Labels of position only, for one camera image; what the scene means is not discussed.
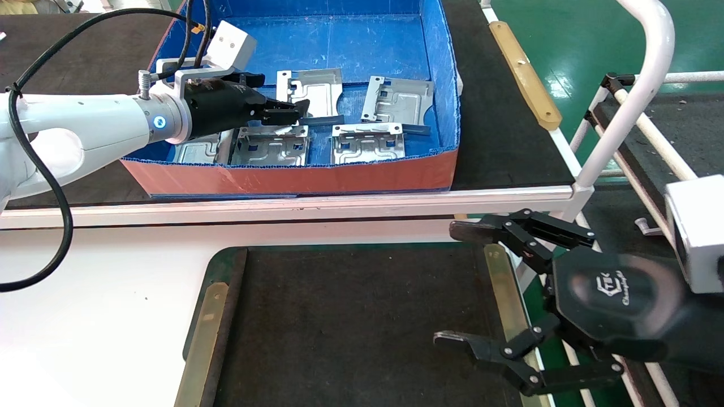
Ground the black cart mat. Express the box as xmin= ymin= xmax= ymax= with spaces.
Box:
xmin=591 ymin=93 xmax=724 ymax=249

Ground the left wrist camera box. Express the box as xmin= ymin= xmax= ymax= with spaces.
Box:
xmin=153 ymin=21 xmax=258 ymax=102

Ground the brass edge strip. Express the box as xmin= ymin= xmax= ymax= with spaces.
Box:
xmin=174 ymin=282 xmax=230 ymax=407
xmin=485 ymin=243 xmax=552 ymax=407

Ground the thin black cable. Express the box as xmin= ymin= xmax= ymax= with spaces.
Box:
xmin=156 ymin=0 xmax=214 ymax=80

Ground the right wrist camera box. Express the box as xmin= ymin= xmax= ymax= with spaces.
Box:
xmin=666 ymin=174 xmax=724 ymax=295

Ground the black work mat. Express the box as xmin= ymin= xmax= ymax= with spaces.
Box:
xmin=214 ymin=246 xmax=524 ymax=407

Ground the white rod rack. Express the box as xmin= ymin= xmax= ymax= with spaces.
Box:
xmin=560 ymin=72 xmax=724 ymax=407

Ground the black cable yellow connector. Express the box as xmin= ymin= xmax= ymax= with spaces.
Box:
xmin=0 ymin=8 xmax=205 ymax=293

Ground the yellow wooden edge strip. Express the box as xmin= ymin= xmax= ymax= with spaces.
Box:
xmin=489 ymin=21 xmax=563 ymax=132

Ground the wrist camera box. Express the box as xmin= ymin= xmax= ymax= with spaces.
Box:
xmin=153 ymin=21 xmax=258 ymax=102
xmin=666 ymin=174 xmax=724 ymax=295

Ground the blue corrugated plastic box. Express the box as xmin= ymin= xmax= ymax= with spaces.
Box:
xmin=118 ymin=0 xmax=462 ymax=197

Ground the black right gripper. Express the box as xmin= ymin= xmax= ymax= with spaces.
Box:
xmin=433 ymin=208 xmax=688 ymax=397

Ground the white curved pipe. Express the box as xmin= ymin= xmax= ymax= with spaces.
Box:
xmin=576 ymin=0 xmax=676 ymax=190

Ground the silver sheet metal bracket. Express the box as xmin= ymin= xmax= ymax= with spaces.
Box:
xmin=331 ymin=122 xmax=407 ymax=165
xmin=275 ymin=68 xmax=345 ymax=126
xmin=231 ymin=125 xmax=311 ymax=167
xmin=361 ymin=75 xmax=436 ymax=136
xmin=173 ymin=133 xmax=235 ymax=166

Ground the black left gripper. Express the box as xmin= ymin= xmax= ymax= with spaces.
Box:
xmin=184 ymin=72 xmax=311 ymax=141

